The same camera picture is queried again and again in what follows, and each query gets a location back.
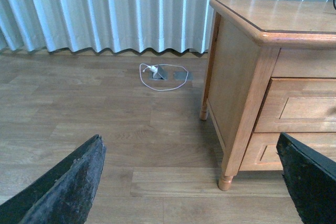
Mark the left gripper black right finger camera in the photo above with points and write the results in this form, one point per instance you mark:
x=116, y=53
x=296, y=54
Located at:
x=310, y=180

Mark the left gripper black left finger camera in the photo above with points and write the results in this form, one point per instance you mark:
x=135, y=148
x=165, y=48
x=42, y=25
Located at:
x=65, y=193

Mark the wooden drawer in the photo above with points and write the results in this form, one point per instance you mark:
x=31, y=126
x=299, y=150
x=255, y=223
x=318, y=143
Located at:
x=298, y=105
x=261, y=152

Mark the wooden nightstand cabinet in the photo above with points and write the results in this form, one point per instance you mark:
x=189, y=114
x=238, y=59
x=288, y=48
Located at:
x=253, y=41

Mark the open metal floor socket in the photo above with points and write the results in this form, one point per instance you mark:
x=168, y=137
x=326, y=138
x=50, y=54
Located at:
x=158, y=73

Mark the closed metal floor socket plate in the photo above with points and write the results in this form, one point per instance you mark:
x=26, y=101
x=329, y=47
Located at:
x=180, y=75

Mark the white pleated curtain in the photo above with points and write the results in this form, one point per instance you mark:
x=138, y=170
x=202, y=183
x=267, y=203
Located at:
x=107, y=24

